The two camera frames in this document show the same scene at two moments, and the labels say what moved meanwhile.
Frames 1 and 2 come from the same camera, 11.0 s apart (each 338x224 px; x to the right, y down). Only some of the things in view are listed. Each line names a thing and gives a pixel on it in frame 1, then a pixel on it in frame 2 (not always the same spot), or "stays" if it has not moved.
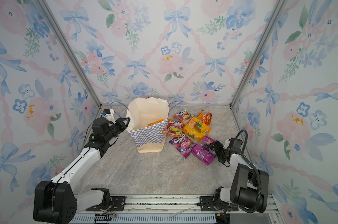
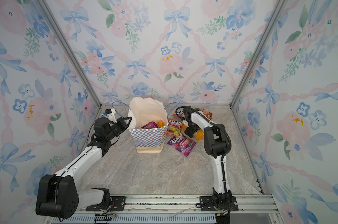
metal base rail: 174,209 stays
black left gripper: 121,124 stays
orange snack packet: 205,118 stays
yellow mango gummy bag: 155,122 → 160,124
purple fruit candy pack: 184,145 stays
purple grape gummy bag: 202,151 → 150,125
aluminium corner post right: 278,7 stays
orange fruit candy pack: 174,128 stays
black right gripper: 217,150 → 190,133
